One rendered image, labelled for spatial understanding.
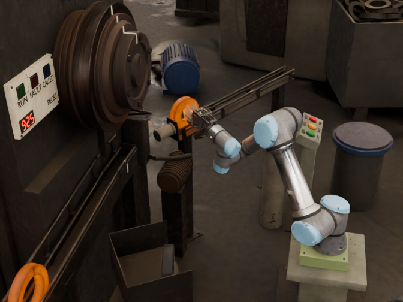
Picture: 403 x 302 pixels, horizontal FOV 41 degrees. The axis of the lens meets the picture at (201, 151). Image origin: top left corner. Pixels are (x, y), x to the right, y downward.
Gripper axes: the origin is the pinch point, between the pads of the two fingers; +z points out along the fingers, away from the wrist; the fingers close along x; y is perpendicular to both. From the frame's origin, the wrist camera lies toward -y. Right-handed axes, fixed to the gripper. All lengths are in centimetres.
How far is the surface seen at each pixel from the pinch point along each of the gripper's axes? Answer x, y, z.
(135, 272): 71, 2, -62
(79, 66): 63, 51, -12
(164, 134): 14.8, -5.6, -4.7
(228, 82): -150, -105, 106
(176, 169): 14.9, -18.1, -16.4
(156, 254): 60, 2, -60
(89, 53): 60, 56, -13
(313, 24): -200, -46, 76
